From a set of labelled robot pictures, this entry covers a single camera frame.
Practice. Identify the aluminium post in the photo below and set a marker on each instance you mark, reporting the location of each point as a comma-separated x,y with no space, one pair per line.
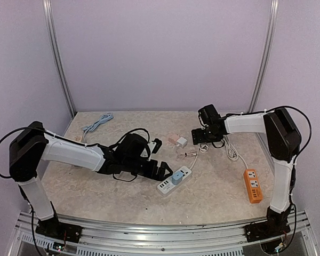
47,7
265,54

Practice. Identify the pink plug adapter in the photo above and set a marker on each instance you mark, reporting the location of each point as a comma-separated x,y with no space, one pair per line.
173,138

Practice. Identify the orange power strip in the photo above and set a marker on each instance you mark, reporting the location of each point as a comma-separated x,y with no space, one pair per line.
252,186

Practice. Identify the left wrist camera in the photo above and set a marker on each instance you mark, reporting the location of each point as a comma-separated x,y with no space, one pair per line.
155,145

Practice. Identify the aluminium front rail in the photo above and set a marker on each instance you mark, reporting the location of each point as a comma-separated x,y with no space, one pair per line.
108,238

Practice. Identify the right aluminium post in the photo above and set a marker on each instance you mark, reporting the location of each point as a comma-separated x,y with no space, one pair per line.
265,54

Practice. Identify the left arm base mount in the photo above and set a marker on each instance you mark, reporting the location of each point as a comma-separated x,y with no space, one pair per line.
53,228

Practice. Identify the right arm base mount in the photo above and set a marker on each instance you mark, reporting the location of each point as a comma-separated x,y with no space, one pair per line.
274,225

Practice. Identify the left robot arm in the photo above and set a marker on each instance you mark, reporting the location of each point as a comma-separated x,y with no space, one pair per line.
132,153

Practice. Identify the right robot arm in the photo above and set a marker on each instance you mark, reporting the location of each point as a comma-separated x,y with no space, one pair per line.
283,139

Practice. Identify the beige cube socket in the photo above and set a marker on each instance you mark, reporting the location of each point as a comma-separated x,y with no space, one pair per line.
78,138

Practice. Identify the small blue plug adapter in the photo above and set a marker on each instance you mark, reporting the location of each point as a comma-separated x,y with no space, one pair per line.
177,178

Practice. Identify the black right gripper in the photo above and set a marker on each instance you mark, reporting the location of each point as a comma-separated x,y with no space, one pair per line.
199,136

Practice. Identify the white usb charger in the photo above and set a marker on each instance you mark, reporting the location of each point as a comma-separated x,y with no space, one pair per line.
181,142

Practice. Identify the left aluminium post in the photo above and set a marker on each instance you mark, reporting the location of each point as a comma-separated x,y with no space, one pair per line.
47,7

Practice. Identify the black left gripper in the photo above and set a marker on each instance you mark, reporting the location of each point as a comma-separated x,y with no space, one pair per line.
152,174

